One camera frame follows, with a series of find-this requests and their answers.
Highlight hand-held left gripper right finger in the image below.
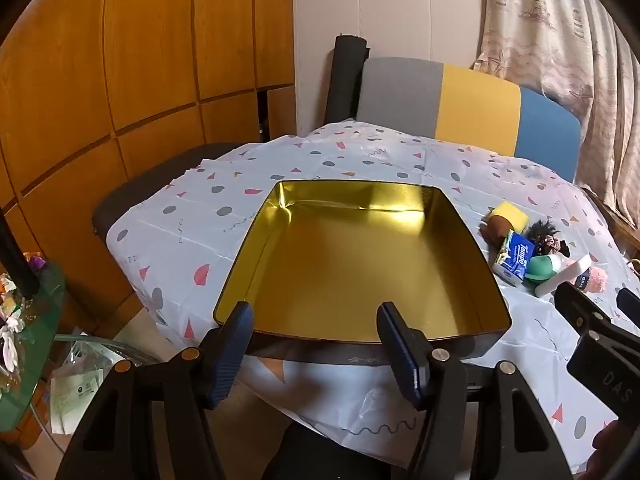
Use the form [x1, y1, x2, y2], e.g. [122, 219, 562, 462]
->
[377, 301, 571, 480]

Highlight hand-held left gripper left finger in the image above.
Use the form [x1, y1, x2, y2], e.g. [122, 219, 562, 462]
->
[55, 301, 255, 480]

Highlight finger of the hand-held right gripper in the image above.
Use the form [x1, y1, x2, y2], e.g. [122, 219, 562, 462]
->
[617, 288, 640, 328]
[554, 284, 613, 333]

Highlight pink yarn ball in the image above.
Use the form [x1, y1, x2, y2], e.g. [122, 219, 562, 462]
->
[575, 265, 608, 293]

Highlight white foam block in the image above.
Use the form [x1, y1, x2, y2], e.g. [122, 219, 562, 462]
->
[535, 254, 593, 298]

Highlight green sponge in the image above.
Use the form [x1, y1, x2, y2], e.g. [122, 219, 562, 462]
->
[525, 255, 563, 283]

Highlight blue tissue pack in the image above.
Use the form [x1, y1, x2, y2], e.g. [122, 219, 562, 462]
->
[491, 230, 538, 288]

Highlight black troll doll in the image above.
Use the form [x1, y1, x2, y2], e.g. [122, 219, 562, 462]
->
[525, 219, 558, 246]

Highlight gold tin box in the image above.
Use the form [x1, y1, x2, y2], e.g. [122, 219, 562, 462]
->
[212, 178, 512, 361]

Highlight brown egg-shaped sponge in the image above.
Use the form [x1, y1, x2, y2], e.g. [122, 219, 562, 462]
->
[480, 215, 516, 251]

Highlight yellow sponge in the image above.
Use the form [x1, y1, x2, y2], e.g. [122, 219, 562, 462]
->
[489, 201, 532, 235]

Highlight person's right hand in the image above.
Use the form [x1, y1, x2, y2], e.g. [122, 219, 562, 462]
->
[587, 421, 633, 480]

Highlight patterned white tablecloth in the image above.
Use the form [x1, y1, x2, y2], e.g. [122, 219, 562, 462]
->
[106, 121, 640, 476]

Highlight white plastic bags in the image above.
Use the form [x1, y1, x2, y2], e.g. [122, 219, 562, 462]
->
[47, 340, 131, 436]

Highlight black table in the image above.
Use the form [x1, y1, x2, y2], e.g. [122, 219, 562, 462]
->
[91, 142, 246, 246]

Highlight glass side table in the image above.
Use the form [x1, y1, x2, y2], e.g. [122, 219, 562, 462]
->
[0, 260, 66, 401]

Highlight grey yellow blue chair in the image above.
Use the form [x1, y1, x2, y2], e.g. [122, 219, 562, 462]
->
[356, 56, 582, 183]

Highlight black pole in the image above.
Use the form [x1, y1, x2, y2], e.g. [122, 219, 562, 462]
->
[0, 215, 41, 301]

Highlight black rolled mat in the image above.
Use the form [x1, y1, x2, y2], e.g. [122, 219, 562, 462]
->
[324, 34, 371, 126]

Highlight beige printed curtain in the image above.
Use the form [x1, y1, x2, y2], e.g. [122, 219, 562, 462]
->
[472, 0, 640, 251]

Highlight wooden wardrobe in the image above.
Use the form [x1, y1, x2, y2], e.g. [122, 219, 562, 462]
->
[0, 0, 297, 341]

